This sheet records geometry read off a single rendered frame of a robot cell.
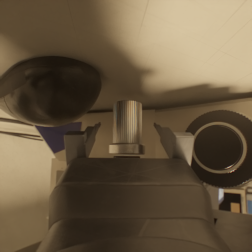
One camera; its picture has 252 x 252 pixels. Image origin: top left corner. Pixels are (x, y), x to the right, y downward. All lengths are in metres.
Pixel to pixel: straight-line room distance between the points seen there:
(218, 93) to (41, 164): 0.65
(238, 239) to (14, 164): 0.62
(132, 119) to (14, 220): 0.63
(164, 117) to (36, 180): 0.59
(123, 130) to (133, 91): 0.04
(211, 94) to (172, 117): 0.05
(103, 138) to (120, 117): 0.08
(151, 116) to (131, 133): 0.07
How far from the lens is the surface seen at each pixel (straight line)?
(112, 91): 0.17
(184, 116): 0.20
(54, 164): 0.34
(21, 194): 0.71
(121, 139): 0.15
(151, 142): 0.21
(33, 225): 0.77
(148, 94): 0.18
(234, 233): 0.34
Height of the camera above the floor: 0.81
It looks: 9 degrees down
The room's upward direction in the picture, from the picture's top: 179 degrees counter-clockwise
